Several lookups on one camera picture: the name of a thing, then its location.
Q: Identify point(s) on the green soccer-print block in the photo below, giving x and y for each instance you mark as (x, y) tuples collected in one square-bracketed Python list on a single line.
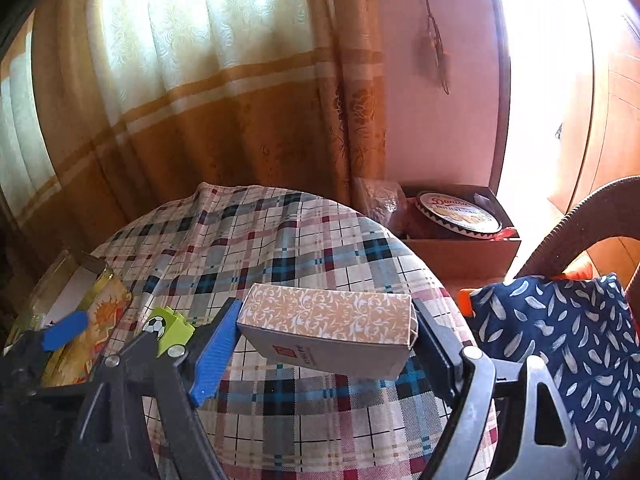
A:
[(167, 327)]

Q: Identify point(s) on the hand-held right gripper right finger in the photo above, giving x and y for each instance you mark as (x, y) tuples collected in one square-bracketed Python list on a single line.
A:
[(435, 350)]

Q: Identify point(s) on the brown door frame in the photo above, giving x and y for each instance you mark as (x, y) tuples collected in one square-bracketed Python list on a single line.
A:
[(500, 110)]

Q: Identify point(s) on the orange and cream curtain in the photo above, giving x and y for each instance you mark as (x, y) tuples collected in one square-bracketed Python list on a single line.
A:
[(200, 85)]

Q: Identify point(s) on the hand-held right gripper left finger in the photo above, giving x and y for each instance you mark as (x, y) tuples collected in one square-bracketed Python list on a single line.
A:
[(215, 355)]

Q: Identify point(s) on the curtain tieback tassel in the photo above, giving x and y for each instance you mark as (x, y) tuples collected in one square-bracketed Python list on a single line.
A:
[(435, 50)]

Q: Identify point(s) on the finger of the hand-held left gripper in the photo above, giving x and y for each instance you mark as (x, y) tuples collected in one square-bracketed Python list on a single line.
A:
[(142, 347), (65, 332)]

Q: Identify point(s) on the wooden wardrobe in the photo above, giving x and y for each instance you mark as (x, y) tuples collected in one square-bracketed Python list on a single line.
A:
[(600, 110)]

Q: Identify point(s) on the gold rectangular tin box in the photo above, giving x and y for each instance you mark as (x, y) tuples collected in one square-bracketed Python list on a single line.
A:
[(107, 310)]

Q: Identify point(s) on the beige floral-patterned box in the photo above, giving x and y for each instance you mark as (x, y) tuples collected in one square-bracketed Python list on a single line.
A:
[(325, 320)]

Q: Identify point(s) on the orange plastic piece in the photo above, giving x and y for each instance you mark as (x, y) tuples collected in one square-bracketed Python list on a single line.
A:
[(465, 302)]

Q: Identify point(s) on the white paper liner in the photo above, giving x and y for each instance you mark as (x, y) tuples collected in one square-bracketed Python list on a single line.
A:
[(75, 285)]

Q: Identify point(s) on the blue feather-print cloth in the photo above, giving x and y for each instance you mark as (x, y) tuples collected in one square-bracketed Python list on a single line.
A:
[(550, 335)]

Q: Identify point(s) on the brown cardboard box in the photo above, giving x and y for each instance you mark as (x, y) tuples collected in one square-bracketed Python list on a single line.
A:
[(460, 260)]

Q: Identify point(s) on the round cookie tin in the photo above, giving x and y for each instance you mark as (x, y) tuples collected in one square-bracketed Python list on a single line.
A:
[(460, 215)]

